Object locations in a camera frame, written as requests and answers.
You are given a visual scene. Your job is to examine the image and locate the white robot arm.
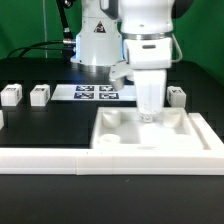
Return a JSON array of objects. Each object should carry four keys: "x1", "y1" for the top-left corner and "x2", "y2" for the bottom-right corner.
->
[{"x1": 71, "y1": 0, "x2": 194, "y2": 122}]

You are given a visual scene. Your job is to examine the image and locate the white sheet with fiducial tags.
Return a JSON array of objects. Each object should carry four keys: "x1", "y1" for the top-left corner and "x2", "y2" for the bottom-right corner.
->
[{"x1": 52, "y1": 84, "x2": 136, "y2": 101}]

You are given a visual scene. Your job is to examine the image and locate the white part at left edge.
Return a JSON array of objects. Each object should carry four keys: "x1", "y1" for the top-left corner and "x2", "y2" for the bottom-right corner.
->
[{"x1": 0, "y1": 110, "x2": 4, "y2": 130}]

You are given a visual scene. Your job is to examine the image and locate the white L-shaped fixture wall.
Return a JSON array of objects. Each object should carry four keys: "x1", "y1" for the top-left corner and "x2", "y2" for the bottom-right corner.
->
[{"x1": 0, "y1": 112, "x2": 224, "y2": 175}]

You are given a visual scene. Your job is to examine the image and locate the white square tabletop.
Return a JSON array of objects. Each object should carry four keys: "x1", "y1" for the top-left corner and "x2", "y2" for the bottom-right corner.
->
[{"x1": 91, "y1": 107, "x2": 205, "y2": 150}]

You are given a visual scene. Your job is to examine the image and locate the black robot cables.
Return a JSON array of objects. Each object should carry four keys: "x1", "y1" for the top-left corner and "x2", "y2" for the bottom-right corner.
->
[{"x1": 7, "y1": 0, "x2": 77, "y2": 59}]

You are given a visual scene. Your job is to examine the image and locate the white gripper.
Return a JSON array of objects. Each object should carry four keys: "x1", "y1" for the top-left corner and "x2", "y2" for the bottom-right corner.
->
[{"x1": 125, "y1": 37, "x2": 172, "y2": 122}]

